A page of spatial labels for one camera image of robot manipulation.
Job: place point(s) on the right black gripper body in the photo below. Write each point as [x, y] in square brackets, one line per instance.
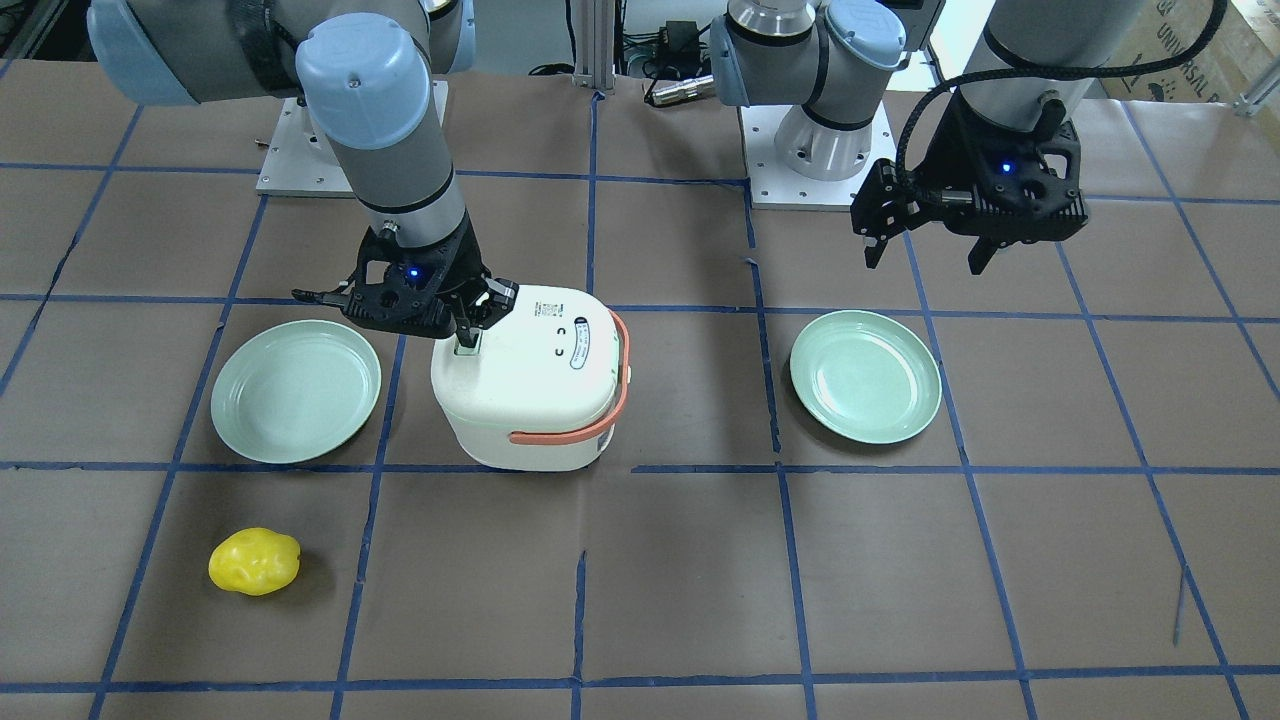
[462, 265]

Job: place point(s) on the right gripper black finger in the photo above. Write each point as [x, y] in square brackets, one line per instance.
[468, 327]

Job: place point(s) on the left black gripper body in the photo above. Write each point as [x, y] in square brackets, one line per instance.
[946, 163]

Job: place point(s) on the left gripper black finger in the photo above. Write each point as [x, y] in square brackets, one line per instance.
[875, 245]
[981, 254]

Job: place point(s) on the cream rice cooker orange handle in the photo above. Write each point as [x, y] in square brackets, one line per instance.
[543, 388]

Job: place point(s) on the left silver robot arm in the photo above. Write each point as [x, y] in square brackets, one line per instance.
[835, 59]

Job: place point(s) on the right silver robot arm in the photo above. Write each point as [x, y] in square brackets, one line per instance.
[364, 70]

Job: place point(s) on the green plate near left arm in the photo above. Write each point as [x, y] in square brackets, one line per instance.
[865, 377]

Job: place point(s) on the green plate near right arm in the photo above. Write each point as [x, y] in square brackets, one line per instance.
[295, 392]

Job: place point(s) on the yellow toy fruit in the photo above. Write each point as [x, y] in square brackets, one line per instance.
[255, 561]

